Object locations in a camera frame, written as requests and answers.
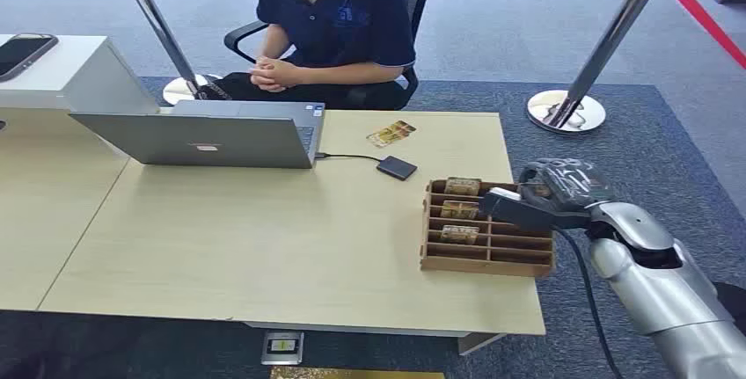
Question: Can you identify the grey laptop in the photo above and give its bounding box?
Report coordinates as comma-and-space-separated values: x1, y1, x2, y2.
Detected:
69, 99, 326, 171

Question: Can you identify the silver floor socket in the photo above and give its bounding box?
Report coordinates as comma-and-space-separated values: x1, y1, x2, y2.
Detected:
260, 331, 305, 367

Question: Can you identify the person's left hand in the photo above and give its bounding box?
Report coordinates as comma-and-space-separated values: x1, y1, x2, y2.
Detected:
267, 56, 303, 91

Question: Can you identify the person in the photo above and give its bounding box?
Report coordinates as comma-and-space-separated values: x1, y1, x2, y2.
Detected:
194, 0, 418, 112

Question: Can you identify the gold floor plate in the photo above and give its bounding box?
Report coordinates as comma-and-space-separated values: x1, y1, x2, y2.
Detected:
269, 366, 446, 379

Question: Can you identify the red barrier belt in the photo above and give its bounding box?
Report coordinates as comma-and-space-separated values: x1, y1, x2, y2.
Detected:
659, 0, 746, 71

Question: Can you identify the white desk leg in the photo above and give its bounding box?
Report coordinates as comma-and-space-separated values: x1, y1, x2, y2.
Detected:
457, 332, 507, 357

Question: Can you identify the wooden card holder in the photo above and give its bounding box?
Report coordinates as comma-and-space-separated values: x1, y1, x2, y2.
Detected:
419, 178, 557, 279

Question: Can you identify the chrome stanchion post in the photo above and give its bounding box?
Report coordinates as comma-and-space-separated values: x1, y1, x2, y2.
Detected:
526, 0, 680, 135
109, 0, 223, 107

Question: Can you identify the black laptop cable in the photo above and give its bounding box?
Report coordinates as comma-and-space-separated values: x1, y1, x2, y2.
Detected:
314, 151, 384, 164

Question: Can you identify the pale printed card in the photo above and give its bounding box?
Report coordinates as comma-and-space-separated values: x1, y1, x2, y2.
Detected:
366, 126, 405, 149

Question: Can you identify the black external drive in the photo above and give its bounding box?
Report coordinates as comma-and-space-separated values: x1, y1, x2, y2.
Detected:
376, 155, 419, 182

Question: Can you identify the person's right hand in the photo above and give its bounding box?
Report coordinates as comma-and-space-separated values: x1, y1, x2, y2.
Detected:
249, 55, 282, 94

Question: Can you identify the white cabinet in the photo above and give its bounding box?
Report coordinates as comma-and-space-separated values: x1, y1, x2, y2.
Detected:
0, 33, 161, 116

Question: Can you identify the black smartphone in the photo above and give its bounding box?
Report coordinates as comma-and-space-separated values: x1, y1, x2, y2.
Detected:
0, 33, 60, 84

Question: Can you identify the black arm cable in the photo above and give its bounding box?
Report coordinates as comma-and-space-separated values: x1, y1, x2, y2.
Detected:
552, 227, 625, 379

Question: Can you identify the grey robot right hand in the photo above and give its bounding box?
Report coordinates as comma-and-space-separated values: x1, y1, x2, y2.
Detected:
516, 157, 618, 217

